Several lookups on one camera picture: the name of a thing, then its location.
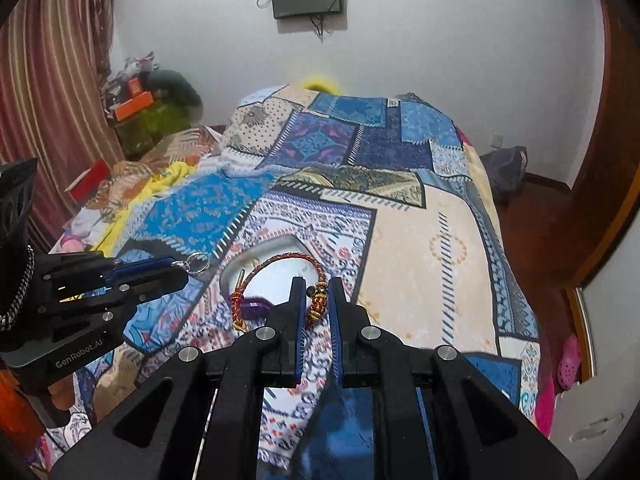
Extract red box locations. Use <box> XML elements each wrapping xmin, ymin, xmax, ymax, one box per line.
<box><xmin>69</xmin><ymin>159</ymin><xmax>112</xmax><ymax>204</ymax></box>

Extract white jewelry tray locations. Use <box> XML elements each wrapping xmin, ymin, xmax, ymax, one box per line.
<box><xmin>219</xmin><ymin>232</ymin><xmax>328</xmax><ymax>333</ymax></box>

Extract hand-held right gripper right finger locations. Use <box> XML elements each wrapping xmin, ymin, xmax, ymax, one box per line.
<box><xmin>328</xmin><ymin>277</ymin><xmax>592</xmax><ymax>480</ymax></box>

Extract striped brown curtain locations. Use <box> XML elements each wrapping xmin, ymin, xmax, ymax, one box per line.
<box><xmin>0</xmin><ymin>0</ymin><xmax>126</xmax><ymax>256</ymax></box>

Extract purple hair clip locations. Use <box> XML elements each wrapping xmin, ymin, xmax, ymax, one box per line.
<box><xmin>232</xmin><ymin>296</ymin><xmax>273</xmax><ymax>322</ymax></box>

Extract black monitor cable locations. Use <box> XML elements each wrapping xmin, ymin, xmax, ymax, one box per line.
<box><xmin>309</xmin><ymin>12</ymin><xmax>335</xmax><ymax>41</ymax></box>

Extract patchwork printed blanket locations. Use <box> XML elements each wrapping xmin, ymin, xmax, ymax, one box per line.
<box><xmin>37</xmin><ymin>84</ymin><xmax>542</xmax><ymax>476</ymax></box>

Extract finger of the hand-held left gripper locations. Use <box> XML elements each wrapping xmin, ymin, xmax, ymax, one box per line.
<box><xmin>47</xmin><ymin>266</ymin><xmax>190</xmax><ymax>322</ymax></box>
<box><xmin>42</xmin><ymin>251</ymin><xmax>177</xmax><ymax>288</ymax></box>

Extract pink cloth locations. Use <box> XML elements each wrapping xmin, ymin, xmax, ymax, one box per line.
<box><xmin>534</xmin><ymin>360</ymin><xmax>558</xmax><ymax>441</ymax></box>

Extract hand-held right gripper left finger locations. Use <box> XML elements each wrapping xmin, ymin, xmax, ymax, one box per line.
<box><xmin>49</xmin><ymin>276</ymin><xmax>307</xmax><ymax>480</ymax></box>

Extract orange box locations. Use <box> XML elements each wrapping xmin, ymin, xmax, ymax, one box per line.
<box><xmin>111</xmin><ymin>91</ymin><xmax>157</xmax><ymax>122</ymax></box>

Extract metal chain strap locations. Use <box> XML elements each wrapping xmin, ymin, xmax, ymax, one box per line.
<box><xmin>0</xmin><ymin>244</ymin><xmax>37</xmax><ymax>332</ymax></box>

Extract red braided beaded bracelet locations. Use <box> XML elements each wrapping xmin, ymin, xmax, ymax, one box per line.
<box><xmin>230</xmin><ymin>252</ymin><xmax>331</xmax><ymax>333</ymax></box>

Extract wooden wardrobe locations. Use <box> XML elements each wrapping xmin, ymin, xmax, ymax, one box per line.
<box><xmin>560</xmin><ymin>0</ymin><xmax>640</xmax><ymax>291</ymax></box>

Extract pink slippers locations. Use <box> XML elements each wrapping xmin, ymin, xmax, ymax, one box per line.
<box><xmin>556</xmin><ymin>334</ymin><xmax>583</xmax><ymax>390</ymax></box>

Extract silver key ring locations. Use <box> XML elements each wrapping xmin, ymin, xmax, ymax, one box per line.
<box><xmin>172</xmin><ymin>252</ymin><xmax>211</xmax><ymax>276</ymax></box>

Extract yellow pillow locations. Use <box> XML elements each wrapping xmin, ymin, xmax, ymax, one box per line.
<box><xmin>300</xmin><ymin>75</ymin><xmax>342</xmax><ymax>95</ymax></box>

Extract white plastic stool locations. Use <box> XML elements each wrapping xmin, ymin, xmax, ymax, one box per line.
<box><xmin>547</xmin><ymin>379</ymin><xmax>632</xmax><ymax>461</ymax></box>

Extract grey bag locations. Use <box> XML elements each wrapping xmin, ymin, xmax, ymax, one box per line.
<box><xmin>481</xmin><ymin>146</ymin><xmax>529</xmax><ymax>206</ymax></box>

